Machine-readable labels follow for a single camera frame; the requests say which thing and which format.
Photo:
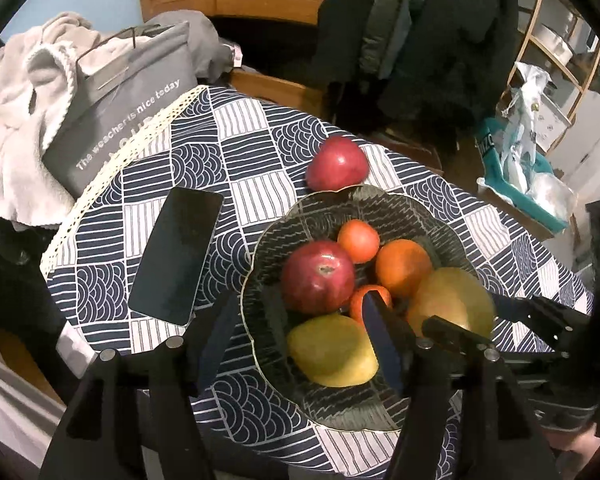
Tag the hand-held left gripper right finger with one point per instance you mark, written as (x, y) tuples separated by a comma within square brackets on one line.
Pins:
[(380, 340)]

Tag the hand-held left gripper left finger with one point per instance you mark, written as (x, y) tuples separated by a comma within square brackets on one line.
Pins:
[(215, 345)]

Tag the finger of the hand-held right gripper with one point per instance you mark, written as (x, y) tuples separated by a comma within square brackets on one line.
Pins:
[(455, 332), (530, 310)]

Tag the yellow mango with red blush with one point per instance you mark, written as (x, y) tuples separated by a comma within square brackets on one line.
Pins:
[(450, 295)]

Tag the orange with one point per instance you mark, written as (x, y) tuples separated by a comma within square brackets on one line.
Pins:
[(402, 267), (355, 305)]

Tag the green yellow mango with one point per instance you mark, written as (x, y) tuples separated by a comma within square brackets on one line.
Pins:
[(330, 350)]

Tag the dark red apple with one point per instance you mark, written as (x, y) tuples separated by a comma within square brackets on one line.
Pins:
[(315, 280)]

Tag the small tangerine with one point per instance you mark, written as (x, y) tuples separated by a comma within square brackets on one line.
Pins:
[(358, 241)]

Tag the dark glass plate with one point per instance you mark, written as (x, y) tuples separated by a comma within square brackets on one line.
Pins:
[(300, 220)]

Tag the bright red apple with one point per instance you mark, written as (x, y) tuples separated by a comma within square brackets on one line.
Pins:
[(337, 162)]

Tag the person's right hand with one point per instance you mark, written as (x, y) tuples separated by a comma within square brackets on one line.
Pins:
[(577, 442)]

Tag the black smartphone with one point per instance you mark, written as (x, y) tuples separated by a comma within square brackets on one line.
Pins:
[(175, 255)]

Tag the clear plastic bag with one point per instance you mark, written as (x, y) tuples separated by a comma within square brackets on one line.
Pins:
[(550, 192)]

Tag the teal plastic crate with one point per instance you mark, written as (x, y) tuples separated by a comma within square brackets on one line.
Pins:
[(495, 170)]

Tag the person's grey clothing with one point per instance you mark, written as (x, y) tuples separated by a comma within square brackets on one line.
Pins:
[(10, 390)]

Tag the dark object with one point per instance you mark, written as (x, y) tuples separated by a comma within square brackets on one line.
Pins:
[(10, 270)]

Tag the blue white patterned tablecloth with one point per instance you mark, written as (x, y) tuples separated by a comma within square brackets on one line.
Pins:
[(260, 130)]

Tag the white pot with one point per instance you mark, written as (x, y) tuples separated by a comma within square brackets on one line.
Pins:
[(555, 42)]

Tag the black coat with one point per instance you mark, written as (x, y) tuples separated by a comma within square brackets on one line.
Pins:
[(460, 35)]

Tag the wooden shelf rack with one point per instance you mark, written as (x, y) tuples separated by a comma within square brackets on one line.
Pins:
[(532, 25)]

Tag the beige fleece towel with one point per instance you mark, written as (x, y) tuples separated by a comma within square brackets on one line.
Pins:
[(15, 135)]

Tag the grey garment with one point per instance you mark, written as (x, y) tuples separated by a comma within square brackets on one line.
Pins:
[(205, 45)]

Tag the grey green jacket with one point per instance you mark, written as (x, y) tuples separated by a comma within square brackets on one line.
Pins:
[(385, 10)]

